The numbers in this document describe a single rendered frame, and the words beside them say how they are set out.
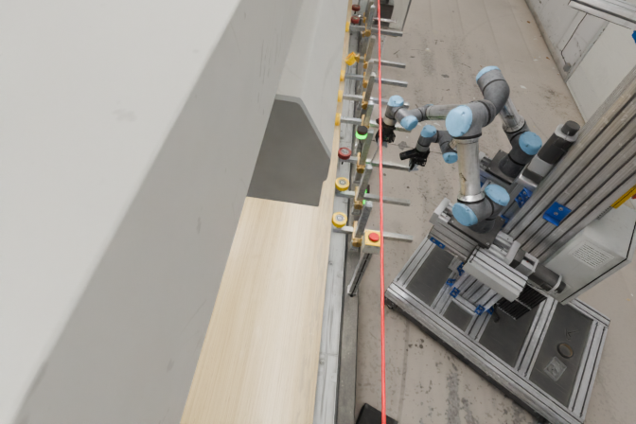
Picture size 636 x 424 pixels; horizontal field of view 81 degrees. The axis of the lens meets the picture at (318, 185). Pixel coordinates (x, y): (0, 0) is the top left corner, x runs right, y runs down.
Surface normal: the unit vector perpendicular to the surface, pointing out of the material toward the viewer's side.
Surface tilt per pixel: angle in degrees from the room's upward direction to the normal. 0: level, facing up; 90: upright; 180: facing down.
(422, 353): 0
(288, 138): 90
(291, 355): 0
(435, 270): 0
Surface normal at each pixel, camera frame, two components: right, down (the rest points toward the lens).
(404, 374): 0.11, -0.64
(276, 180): -0.10, 0.76
